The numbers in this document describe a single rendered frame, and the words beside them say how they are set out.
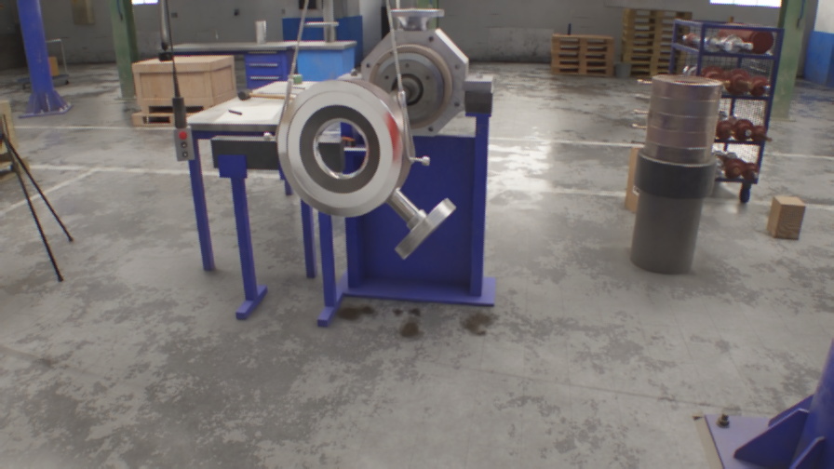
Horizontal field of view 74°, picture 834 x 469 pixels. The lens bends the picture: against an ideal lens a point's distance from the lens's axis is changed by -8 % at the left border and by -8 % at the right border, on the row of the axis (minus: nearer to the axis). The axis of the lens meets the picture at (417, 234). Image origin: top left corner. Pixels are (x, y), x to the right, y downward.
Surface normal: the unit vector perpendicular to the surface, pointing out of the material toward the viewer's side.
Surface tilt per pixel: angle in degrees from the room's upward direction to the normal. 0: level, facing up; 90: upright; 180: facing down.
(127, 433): 0
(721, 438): 0
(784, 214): 90
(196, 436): 0
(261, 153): 90
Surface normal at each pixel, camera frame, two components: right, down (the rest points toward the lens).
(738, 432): 0.00, -0.93
